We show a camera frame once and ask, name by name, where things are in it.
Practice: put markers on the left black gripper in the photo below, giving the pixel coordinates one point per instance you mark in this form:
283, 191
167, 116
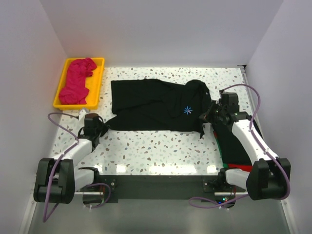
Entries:
99, 130

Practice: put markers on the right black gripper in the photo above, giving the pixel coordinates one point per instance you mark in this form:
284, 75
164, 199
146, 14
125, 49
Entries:
209, 114

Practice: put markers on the black t shirt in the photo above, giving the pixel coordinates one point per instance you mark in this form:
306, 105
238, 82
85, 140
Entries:
237, 142
155, 105

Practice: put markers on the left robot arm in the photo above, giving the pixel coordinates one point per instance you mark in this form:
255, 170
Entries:
59, 177

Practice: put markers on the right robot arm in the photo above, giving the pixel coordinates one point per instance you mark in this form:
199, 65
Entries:
270, 177

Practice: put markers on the folded black t shirt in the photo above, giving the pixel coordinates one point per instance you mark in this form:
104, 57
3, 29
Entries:
237, 142

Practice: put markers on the pink crumpled t shirt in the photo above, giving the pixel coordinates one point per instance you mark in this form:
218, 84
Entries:
75, 91

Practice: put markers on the yellow plastic bin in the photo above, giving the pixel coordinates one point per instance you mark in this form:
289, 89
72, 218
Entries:
93, 83

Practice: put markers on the folded green t shirt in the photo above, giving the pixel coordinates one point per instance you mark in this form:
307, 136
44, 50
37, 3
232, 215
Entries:
225, 165

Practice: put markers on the folded red t shirt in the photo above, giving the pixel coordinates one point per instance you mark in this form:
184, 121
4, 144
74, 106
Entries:
246, 168

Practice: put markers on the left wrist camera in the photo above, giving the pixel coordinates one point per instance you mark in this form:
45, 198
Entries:
82, 113

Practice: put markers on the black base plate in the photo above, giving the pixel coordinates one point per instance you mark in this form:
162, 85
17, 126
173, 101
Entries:
166, 187

